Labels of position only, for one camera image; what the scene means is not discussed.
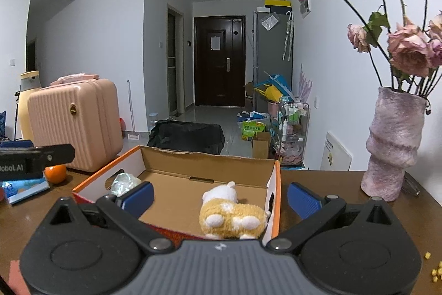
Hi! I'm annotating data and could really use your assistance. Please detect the dark entrance door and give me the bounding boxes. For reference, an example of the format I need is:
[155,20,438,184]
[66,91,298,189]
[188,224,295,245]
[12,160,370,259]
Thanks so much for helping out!
[194,16,246,107]

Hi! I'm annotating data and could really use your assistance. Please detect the blue tissue pack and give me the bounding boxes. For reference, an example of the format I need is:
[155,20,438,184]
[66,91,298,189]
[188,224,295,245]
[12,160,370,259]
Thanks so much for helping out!
[1,177,50,205]

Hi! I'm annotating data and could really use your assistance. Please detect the yellow white plush toy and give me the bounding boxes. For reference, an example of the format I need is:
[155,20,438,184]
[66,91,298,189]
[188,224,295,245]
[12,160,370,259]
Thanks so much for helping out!
[199,181,270,240]

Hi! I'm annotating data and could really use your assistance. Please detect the small cardboard box on floor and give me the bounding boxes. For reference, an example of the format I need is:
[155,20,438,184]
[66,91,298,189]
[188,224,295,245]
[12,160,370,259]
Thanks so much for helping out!
[252,132,271,159]

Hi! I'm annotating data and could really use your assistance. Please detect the crumpled clear plastic bag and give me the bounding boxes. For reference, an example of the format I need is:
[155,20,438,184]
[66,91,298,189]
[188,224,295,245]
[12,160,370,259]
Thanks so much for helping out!
[110,172,142,197]

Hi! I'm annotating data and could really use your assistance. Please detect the pink sponge block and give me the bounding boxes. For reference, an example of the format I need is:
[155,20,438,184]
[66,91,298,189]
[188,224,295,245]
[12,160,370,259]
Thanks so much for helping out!
[8,260,30,295]

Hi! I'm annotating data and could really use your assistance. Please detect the dried pink roses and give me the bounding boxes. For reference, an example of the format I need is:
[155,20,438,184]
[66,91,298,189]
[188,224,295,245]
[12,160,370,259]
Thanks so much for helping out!
[294,0,441,98]

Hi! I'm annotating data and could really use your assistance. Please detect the yellow bottle with grey cap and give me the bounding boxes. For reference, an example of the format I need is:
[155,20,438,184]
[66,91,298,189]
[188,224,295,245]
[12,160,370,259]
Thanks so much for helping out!
[17,70,41,141]

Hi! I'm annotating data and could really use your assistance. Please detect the white panel against wall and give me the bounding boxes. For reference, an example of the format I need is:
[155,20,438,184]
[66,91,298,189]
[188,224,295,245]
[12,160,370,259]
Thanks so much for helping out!
[320,132,352,171]

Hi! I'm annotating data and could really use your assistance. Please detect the pink textured vase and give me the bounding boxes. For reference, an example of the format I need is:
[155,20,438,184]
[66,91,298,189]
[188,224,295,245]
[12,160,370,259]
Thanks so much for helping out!
[360,87,427,201]

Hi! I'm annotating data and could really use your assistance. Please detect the wire rack with bottles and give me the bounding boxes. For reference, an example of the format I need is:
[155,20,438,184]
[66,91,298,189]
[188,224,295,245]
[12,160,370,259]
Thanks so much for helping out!
[271,96,310,169]

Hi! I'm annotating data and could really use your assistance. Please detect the scattered yellow corn kernels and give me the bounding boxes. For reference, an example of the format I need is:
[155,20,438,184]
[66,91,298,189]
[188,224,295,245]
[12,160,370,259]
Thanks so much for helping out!
[423,252,442,283]

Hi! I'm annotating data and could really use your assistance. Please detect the pink ribbed suitcase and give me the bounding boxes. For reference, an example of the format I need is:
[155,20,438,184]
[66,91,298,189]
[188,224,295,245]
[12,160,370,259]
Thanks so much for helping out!
[28,79,123,172]

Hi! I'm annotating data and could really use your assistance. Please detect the orange fruit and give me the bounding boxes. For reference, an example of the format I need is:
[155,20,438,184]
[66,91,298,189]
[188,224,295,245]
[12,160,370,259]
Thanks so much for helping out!
[44,165,67,184]

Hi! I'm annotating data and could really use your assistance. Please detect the grey refrigerator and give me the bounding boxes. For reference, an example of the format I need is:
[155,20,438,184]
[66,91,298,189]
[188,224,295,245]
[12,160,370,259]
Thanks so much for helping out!
[252,6,294,102]

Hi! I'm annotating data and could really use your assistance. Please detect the red cardboard box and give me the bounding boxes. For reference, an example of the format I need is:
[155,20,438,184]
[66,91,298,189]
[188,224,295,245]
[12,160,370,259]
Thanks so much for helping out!
[73,146,282,243]

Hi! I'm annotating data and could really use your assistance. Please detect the black bag on floor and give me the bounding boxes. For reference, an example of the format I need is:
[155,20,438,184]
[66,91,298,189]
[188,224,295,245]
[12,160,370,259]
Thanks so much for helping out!
[148,120,225,155]

